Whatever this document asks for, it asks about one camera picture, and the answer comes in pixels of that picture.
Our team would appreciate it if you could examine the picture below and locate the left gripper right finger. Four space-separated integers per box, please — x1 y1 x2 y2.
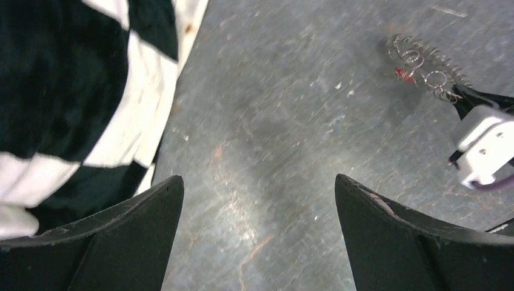
335 174 513 290

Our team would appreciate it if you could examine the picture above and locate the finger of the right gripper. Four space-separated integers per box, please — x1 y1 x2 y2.
452 84 513 120

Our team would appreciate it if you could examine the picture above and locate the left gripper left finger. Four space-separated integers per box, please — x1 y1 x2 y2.
1 176 184 291

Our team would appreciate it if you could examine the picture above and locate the black white checkered pillow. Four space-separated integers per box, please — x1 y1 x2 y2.
1 1 208 240

